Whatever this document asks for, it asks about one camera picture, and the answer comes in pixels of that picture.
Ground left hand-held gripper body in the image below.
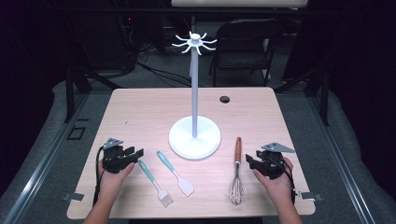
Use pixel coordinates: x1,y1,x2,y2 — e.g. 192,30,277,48
102,137,134,175

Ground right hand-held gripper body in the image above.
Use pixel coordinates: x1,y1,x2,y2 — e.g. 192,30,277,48
261,142,296,180

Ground teal pastry brush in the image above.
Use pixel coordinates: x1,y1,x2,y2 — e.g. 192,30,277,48
137,160,174,208

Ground white round plate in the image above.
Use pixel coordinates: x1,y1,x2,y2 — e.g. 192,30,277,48
168,31,222,161

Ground teal white spatula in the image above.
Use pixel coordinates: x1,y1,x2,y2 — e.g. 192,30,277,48
156,150,195,198

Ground person's left hand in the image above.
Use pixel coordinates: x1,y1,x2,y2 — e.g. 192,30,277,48
98,160,135,199

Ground person's right hand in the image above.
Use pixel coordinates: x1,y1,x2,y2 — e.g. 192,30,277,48
252,158,295,203

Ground black tape square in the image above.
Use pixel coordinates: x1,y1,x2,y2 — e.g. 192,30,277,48
65,118,90,141

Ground grey metal tab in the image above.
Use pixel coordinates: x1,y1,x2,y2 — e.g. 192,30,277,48
62,191,85,203

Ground black metal stand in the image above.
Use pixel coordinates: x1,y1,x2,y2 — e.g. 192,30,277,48
274,66,331,127
64,66,122,124

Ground dark computer equipment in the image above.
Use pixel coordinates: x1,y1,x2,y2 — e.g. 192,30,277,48
102,0,176,69

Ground black folding chair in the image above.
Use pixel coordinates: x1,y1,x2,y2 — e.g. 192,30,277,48
208,18,283,88

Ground wooden handled wire whisk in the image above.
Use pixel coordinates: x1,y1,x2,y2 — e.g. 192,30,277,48
226,136,248,206

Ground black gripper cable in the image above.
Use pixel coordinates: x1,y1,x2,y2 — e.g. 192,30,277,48
92,146,106,207
281,160,297,204

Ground aluminium floor rail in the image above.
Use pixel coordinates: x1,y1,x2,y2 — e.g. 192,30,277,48
3,92,92,224
306,92,375,224

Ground black floor cable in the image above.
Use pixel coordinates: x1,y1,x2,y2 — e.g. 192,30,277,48
136,60,192,88

